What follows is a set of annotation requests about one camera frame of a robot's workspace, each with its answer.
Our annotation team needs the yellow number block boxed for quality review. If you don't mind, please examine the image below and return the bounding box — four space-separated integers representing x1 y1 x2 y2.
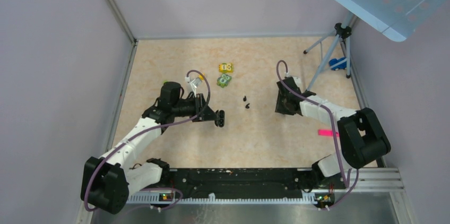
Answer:
219 63 234 73

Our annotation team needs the pink marker pen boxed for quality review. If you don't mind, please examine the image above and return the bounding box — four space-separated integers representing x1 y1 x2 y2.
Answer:
318 130 339 137

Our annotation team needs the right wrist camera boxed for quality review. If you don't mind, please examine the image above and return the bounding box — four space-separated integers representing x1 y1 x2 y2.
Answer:
286 75 303 90

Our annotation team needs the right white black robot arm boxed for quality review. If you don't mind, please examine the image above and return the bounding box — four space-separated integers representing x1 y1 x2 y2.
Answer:
275 77 391 188

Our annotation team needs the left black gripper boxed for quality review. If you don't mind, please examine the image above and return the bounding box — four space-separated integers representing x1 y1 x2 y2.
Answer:
172 93 220 122

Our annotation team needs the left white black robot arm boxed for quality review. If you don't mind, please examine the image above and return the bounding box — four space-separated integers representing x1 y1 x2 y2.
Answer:
80 79 225 214

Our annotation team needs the black earbud charging case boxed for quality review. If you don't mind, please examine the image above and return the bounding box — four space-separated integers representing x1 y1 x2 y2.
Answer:
214 110 225 127

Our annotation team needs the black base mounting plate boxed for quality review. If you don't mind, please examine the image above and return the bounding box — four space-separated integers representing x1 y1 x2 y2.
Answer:
150 168 345 199

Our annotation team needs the green number block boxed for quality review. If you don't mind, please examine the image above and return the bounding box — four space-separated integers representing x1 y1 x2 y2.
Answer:
217 74 232 88

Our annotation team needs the blue toy car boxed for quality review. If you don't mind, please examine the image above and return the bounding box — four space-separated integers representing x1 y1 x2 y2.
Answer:
328 57 347 71

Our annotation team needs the white cable duct strip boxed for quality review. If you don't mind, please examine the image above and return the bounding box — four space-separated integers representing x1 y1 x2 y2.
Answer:
126 192 317 205

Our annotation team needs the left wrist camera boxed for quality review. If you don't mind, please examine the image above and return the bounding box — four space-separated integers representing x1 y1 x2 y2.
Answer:
185 76 202 94

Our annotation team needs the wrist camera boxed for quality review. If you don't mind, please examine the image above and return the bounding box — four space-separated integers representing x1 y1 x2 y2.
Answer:
286 75 303 90
185 76 202 94

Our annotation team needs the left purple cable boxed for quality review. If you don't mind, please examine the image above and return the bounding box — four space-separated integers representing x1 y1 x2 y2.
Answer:
83 70 211 212

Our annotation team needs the light blue tripod stand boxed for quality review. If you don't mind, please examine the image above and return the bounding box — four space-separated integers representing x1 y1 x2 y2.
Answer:
303 12 355 90

